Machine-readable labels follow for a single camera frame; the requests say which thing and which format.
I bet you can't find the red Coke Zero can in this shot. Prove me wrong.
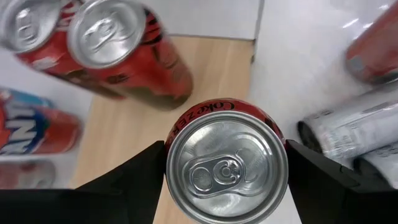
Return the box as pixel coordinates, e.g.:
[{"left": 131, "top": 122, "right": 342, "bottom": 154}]
[
  {"left": 164, "top": 98, "right": 290, "bottom": 224},
  {"left": 67, "top": 0, "right": 194, "bottom": 111}
]

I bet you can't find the tall silver can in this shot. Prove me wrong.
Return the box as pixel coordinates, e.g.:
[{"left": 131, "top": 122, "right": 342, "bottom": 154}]
[{"left": 297, "top": 88, "right": 398, "bottom": 170}]

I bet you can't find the red Fanta strawberry can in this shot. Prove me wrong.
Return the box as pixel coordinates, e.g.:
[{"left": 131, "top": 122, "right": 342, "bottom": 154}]
[
  {"left": 345, "top": 0, "right": 398, "bottom": 85},
  {"left": 0, "top": 88, "right": 84, "bottom": 156}
]

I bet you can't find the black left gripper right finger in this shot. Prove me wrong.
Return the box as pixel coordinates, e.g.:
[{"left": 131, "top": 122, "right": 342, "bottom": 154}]
[{"left": 285, "top": 139, "right": 398, "bottom": 224}]

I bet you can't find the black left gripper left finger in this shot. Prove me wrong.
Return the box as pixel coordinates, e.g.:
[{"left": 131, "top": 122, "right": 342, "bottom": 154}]
[{"left": 0, "top": 140, "right": 165, "bottom": 224}]

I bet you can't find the wooden tray with handles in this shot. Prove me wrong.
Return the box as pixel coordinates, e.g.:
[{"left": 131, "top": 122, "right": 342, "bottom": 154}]
[{"left": 68, "top": 0, "right": 265, "bottom": 224}]

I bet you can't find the red Coca-Cola can white script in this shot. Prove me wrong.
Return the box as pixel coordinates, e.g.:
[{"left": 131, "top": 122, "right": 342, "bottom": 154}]
[{"left": 0, "top": 0, "right": 125, "bottom": 100}]

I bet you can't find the dark slim can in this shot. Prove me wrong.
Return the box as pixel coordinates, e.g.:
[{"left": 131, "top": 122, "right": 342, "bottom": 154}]
[{"left": 0, "top": 160, "right": 57, "bottom": 190}]

